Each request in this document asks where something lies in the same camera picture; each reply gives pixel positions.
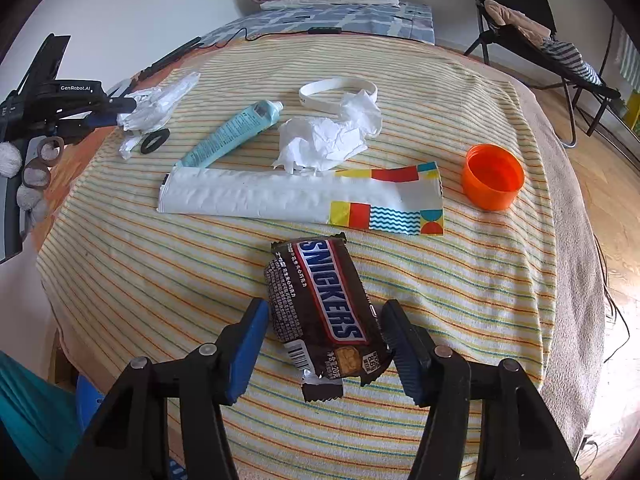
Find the orange plastic cap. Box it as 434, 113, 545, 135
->
461, 143, 525, 212

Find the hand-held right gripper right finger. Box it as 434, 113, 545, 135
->
380, 299, 583, 480

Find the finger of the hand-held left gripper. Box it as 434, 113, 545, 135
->
75, 112, 126, 132
102, 95, 139, 114

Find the clear plastic wrap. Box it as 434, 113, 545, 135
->
117, 71, 202, 161

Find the black hair tie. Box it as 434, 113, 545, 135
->
140, 128, 171, 155

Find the white wristband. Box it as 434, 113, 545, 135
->
298, 75, 379, 111

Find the teal toothpaste tube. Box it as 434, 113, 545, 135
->
174, 100, 285, 169

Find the teal plastic bag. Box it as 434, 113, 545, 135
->
0, 350, 84, 467

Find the white colourful-print mailer bag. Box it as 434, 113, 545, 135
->
157, 161, 446, 237

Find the striped garment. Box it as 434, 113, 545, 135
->
537, 39, 604, 87

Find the green striped hanging towel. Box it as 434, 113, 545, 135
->
619, 34, 640, 82

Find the blue plaid bedsheet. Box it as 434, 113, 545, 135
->
107, 0, 437, 96

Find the beige towel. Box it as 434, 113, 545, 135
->
500, 79, 609, 455

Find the striped yellow towel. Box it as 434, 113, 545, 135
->
35, 37, 559, 480

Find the blue plastic object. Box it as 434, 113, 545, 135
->
75, 374, 108, 413

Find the brown chocolate bar wrapper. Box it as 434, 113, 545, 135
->
264, 232, 394, 404

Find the yellow plastic crate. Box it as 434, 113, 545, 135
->
621, 89, 640, 132

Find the white tissue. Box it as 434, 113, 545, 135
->
271, 91, 384, 177

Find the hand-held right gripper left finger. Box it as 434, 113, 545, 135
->
65, 297, 271, 480

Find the person's left hand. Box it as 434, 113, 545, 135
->
0, 142, 48, 227

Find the beige garment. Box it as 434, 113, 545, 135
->
482, 0, 554, 44

